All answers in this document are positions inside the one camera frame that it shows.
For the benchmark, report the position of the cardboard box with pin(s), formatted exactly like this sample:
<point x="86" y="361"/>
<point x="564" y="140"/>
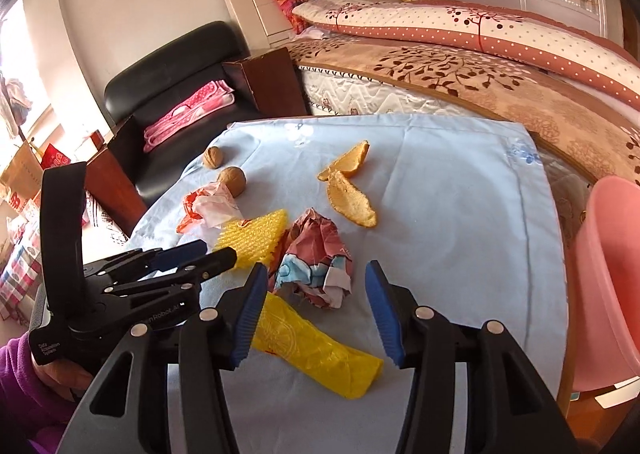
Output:
<point x="20" y="169"/>

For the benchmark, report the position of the pink plastic bucket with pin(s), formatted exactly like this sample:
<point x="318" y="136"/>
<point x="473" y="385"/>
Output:
<point x="610" y="284"/>

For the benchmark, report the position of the yellow plastic bag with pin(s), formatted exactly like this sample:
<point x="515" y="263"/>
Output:
<point x="310" y="349"/>

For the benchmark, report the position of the dark wooden cabinet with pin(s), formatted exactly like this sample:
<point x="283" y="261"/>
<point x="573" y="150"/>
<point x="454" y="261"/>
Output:
<point x="110" y="179"/>

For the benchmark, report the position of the light blue floral cloth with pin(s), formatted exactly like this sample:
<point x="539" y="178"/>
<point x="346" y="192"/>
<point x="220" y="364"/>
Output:
<point x="450" y="234"/>

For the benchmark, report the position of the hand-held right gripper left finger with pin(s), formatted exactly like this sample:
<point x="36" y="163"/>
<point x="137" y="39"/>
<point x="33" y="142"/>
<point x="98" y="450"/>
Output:
<point x="250" y="319"/>

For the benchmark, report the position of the plaid storage bag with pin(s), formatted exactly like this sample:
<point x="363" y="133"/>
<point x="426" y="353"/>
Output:
<point x="17" y="274"/>

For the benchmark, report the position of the dotted tree print quilt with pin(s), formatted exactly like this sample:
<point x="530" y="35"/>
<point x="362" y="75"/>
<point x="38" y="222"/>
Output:
<point x="425" y="24"/>

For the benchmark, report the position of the person's left hand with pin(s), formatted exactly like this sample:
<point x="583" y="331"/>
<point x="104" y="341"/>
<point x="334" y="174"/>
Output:
<point x="65" y="376"/>

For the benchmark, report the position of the person's left forearm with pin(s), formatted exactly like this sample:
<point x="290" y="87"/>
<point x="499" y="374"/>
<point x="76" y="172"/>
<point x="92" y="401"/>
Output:
<point x="20" y="384"/>

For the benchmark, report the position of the pink folded towel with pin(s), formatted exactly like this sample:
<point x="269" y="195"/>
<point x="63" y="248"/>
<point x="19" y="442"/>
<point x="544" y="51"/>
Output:
<point x="190" y="109"/>

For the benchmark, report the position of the yellow foam fruit net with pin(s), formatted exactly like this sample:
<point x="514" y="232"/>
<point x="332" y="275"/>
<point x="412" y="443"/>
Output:
<point x="252" y="239"/>

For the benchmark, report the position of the white quilted mattress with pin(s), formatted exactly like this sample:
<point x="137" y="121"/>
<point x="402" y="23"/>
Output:
<point x="350" y="94"/>

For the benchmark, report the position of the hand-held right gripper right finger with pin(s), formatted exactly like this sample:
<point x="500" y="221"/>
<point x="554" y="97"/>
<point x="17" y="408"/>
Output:
<point x="385" y="319"/>

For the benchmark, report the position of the bed with patterned quilt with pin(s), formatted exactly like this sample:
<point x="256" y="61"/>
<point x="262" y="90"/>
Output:
<point x="500" y="84"/>

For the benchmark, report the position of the red blue printed paper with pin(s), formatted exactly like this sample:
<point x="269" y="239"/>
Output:
<point x="315" y="259"/>

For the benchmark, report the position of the red and white plastic wrapper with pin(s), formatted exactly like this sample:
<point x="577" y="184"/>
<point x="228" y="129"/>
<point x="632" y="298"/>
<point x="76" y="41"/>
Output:
<point x="210" y="204"/>

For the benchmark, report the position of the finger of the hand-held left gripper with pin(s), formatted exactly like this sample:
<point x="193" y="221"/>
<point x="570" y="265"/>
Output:
<point x="220" y="261"/>
<point x="180" y="254"/>

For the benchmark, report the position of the black leather armchair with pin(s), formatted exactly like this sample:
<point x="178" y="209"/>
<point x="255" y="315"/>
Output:
<point x="165" y="64"/>

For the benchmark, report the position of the brown walnut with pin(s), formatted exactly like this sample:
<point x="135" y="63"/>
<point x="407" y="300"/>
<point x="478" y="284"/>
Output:
<point x="233" y="180"/>
<point x="214" y="157"/>

